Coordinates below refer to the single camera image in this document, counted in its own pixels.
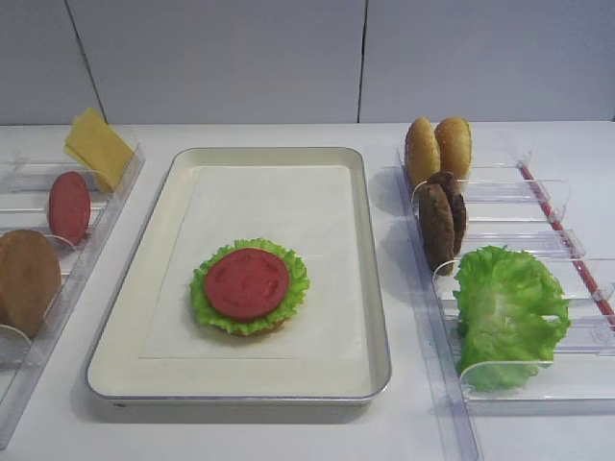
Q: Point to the brown meat patty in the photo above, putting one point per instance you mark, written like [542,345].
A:
[449,184]
[437,225]

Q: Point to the right clear acrylic rack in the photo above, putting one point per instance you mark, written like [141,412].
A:
[555,414]

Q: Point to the yellow cheese slices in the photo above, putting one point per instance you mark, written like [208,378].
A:
[94,144]

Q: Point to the cream rectangular metal tray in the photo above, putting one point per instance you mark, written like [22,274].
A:
[119,373]

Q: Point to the green lettuce leaf on tray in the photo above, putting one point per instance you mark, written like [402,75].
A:
[299,284]

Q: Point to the green lettuce leaf in rack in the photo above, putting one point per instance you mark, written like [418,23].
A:
[512,314]

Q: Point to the white paper tray liner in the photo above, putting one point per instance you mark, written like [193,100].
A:
[309,210]

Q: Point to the red rack rail strip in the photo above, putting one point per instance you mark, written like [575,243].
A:
[581,267]

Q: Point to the brown bun half left rack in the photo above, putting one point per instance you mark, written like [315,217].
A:
[30,279]

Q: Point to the front sesame bun half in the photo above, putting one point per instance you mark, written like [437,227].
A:
[422,152]

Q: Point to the sesame bun half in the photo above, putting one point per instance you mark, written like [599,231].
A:
[422,152]
[454,138]

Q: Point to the rear sesame bun half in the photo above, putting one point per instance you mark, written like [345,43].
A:
[454,138]

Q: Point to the bun bottom under lettuce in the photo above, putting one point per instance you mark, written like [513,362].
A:
[253,328]

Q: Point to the rear brown meat patty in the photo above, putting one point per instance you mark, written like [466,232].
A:
[449,184]

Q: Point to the front brown meat patty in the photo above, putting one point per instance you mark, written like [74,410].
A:
[437,225]

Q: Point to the red tomato slice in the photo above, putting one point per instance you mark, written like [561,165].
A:
[247,284]
[69,207]

